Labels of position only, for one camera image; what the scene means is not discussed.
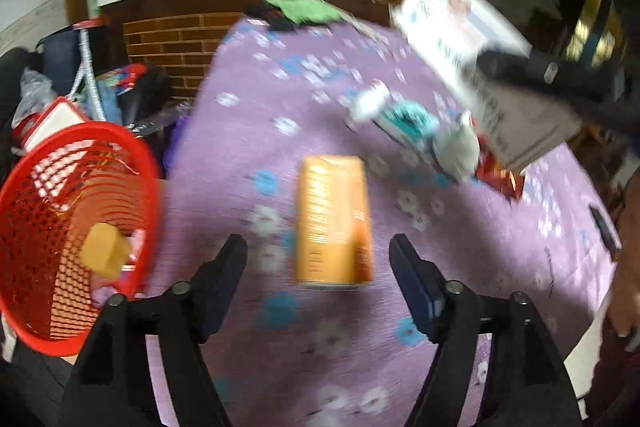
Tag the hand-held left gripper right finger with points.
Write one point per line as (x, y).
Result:
(415, 292)

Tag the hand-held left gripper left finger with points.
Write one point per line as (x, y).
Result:
(225, 287)

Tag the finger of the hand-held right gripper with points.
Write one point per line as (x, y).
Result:
(520, 69)

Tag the white blue medicine box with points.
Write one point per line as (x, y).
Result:
(450, 22)

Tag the orange medicine box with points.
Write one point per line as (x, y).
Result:
(332, 222)

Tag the red carton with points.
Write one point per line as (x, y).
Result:
(500, 179)

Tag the teal cartoon tissue pack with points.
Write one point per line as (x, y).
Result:
(410, 122)

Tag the gold box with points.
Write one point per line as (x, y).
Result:
(105, 249)

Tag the red plastic basket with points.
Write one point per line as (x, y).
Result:
(35, 207)

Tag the person's right forearm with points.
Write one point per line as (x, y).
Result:
(630, 267)

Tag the black flat object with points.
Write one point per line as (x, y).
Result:
(605, 227)

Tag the white spray bottle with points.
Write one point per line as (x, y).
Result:
(367, 104)

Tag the purple floral tablecloth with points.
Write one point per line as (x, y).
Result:
(250, 132)

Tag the black bag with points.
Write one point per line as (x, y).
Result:
(150, 102)

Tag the blue cloth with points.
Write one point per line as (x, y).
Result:
(107, 104)

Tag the green cloth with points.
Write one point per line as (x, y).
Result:
(300, 8)

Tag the red blue package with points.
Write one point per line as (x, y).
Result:
(125, 77)

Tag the red framed whiteboard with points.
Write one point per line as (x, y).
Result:
(55, 119)

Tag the black pouch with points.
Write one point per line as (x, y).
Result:
(280, 24)

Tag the wooden brick pattern counter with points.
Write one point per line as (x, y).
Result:
(170, 42)

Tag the silver wrapped pole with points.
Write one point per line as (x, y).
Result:
(85, 72)

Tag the clear plastic bag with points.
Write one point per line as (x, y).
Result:
(32, 92)

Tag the dark blue bag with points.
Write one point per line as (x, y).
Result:
(60, 52)

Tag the black sofa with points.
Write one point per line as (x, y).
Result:
(10, 72)

